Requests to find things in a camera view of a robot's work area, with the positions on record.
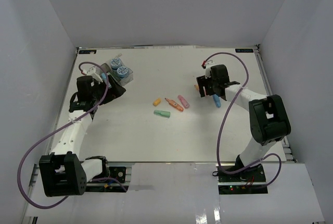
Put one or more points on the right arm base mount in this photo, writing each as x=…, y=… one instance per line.
x=250, y=177

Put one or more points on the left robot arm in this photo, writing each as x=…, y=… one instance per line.
x=62, y=173

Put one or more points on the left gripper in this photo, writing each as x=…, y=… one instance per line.
x=115, y=91

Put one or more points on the blue transparent highlighter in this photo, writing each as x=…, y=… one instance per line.
x=216, y=101

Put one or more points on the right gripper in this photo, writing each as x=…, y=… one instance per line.
x=202, y=82

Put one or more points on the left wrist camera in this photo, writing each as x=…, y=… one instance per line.
x=94, y=72

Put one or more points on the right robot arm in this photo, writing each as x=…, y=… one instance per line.
x=268, y=119

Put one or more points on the blue lidded jar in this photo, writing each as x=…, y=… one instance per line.
x=123, y=72
x=115, y=63

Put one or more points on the green transparent highlighter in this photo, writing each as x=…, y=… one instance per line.
x=162, y=113

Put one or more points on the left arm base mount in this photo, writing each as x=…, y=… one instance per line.
x=110, y=174

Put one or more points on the clear transparent tray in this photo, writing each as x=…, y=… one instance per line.
x=113, y=73

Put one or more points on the orange highlighter cap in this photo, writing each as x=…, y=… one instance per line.
x=157, y=102

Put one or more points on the orange transparent highlighter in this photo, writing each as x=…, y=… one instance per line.
x=174, y=104

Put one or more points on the pink transparent highlighter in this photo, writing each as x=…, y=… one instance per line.
x=183, y=101

